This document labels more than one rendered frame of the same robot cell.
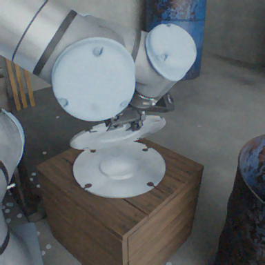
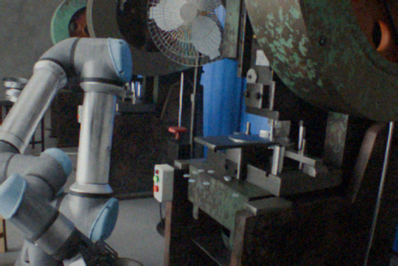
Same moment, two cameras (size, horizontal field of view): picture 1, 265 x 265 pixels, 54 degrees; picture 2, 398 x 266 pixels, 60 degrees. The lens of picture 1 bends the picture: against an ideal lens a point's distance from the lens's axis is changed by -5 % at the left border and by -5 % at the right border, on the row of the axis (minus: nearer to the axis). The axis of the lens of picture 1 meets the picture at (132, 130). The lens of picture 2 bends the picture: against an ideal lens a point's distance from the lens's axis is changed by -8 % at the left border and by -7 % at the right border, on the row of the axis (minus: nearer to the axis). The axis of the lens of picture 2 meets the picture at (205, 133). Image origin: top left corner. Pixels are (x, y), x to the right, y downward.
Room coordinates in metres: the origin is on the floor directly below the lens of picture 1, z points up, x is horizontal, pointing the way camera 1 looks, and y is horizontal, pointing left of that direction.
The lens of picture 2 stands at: (0.82, -0.57, 1.03)
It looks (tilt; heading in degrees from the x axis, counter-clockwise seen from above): 11 degrees down; 100
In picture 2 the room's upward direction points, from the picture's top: 4 degrees clockwise
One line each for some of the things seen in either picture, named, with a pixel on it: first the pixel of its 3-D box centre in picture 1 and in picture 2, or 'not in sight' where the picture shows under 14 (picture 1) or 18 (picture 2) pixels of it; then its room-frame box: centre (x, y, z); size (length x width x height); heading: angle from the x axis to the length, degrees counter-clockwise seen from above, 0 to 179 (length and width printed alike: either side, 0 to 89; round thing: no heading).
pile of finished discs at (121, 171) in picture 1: (119, 165); not in sight; (0.69, 0.04, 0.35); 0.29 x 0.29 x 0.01
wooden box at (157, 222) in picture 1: (120, 205); not in sight; (0.69, 0.04, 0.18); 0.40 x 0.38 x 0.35; 48
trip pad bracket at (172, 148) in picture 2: not in sight; (178, 162); (0.47, 0.89, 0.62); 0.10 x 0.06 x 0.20; 130
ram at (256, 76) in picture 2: not in sight; (271, 66); (0.81, 0.77, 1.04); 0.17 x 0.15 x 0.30; 40
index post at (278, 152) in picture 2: not in sight; (277, 159); (0.86, 0.58, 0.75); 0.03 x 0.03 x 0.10; 40
